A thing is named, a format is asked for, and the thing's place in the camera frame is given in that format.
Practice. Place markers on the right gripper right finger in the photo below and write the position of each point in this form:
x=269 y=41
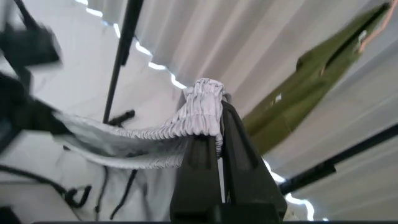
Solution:
x=245 y=180

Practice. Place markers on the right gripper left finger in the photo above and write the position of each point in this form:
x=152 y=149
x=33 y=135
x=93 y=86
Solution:
x=196 y=180

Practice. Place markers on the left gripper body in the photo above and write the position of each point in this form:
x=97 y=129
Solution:
x=18 y=109

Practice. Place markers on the pale grey trousers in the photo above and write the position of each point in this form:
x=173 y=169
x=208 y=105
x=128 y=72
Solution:
x=199 y=109

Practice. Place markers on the black clothes rack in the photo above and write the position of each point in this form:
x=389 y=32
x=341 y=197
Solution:
x=124 y=40

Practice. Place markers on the green long-sleeved shirt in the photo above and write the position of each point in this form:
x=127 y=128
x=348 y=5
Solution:
x=298 y=96

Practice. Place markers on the white curtain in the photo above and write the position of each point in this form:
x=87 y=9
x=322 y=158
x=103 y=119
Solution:
x=217 y=37

